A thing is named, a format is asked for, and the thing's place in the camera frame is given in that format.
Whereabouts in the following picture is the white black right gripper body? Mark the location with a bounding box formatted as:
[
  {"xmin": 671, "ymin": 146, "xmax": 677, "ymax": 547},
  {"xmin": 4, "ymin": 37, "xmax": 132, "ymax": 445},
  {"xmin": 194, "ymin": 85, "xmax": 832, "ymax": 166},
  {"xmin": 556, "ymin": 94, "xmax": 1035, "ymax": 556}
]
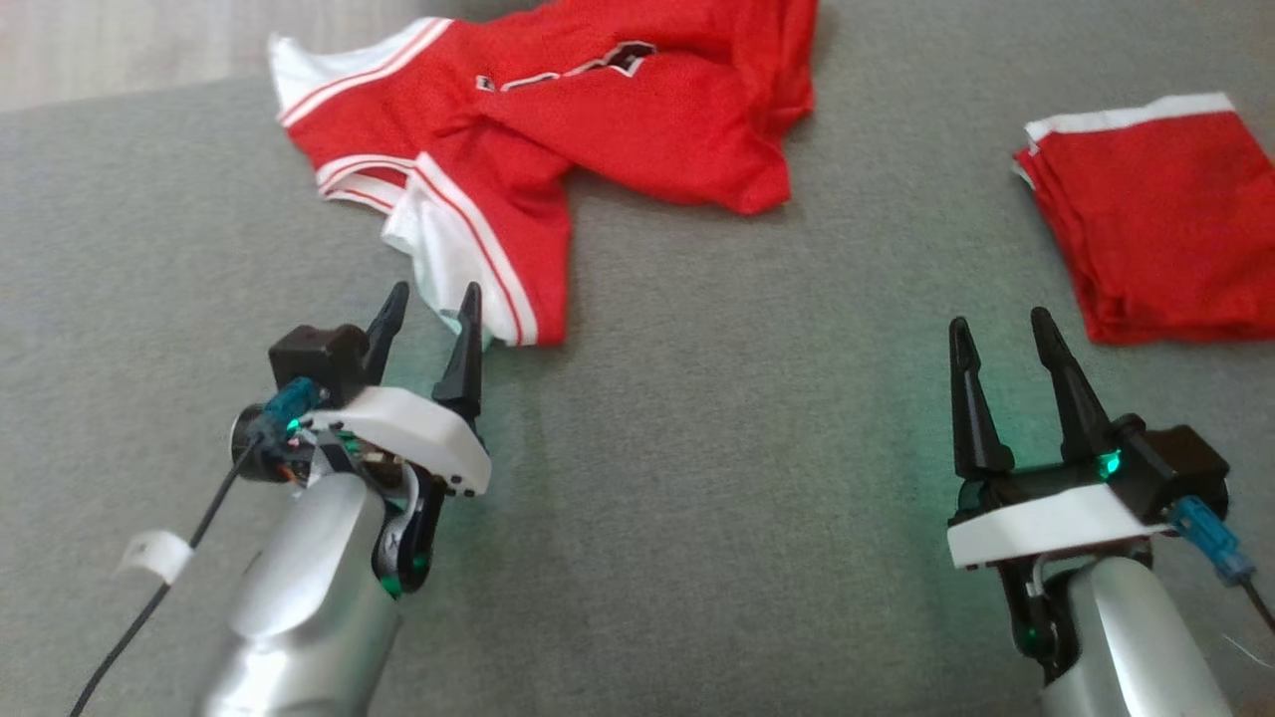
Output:
[{"xmin": 946, "ymin": 453, "xmax": 1174, "ymax": 688}]

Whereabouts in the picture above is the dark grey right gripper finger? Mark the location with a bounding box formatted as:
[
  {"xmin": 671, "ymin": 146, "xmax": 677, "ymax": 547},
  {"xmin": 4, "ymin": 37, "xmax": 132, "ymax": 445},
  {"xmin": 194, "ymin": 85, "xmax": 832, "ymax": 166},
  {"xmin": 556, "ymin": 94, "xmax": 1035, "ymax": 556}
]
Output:
[
  {"xmin": 948, "ymin": 317, "xmax": 1015, "ymax": 479},
  {"xmin": 1030, "ymin": 307, "xmax": 1115, "ymax": 464}
]

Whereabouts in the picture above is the red garment with white hem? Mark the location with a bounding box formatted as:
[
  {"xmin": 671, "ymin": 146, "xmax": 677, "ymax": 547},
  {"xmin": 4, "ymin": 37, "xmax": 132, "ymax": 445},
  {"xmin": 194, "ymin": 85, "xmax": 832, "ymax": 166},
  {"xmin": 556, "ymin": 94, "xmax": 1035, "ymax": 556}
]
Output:
[{"xmin": 1011, "ymin": 93, "xmax": 1275, "ymax": 347}]

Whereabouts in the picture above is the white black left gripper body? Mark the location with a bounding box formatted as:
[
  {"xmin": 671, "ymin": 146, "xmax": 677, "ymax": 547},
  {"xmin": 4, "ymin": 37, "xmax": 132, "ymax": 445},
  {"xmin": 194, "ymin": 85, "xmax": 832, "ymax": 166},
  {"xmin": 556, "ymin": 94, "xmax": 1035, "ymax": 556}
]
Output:
[{"xmin": 289, "ymin": 386, "xmax": 492, "ymax": 598}]

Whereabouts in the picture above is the black cable with blue plug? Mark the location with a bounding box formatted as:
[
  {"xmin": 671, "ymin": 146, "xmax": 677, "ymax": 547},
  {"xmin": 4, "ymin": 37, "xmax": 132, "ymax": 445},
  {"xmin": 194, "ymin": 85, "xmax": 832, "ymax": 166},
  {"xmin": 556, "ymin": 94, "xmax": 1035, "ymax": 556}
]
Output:
[
  {"xmin": 68, "ymin": 378, "xmax": 325, "ymax": 717},
  {"xmin": 1167, "ymin": 496, "xmax": 1275, "ymax": 633}
]

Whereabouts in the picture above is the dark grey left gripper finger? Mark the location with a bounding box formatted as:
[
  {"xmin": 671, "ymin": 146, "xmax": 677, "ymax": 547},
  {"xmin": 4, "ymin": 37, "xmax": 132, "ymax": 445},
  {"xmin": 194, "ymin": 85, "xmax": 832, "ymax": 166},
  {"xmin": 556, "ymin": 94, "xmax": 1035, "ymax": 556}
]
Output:
[
  {"xmin": 431, "ymin": 282, "xmax": 485, "ymax": 439},
  {"xmin": 364, "ymin": 281, "xmax": 411, "ymax": 387}
]

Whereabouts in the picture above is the white cable tag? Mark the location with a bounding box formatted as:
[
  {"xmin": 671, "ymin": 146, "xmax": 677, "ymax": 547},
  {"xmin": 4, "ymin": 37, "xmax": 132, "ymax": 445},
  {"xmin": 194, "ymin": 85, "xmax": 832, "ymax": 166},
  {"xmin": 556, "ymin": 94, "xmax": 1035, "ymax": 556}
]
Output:
[{"xmin": 118, "ymin": 531, "xmax": 193, "ymax": 586}]

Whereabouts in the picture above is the red jersey with white stripes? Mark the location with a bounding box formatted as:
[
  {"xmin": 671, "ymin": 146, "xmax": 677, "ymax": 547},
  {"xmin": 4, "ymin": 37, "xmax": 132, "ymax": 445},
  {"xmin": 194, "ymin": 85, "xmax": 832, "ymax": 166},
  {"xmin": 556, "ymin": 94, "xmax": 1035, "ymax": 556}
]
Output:
[{"xmin": 267, "ymin": 0, "xmax": 820, "ymax": 348}]

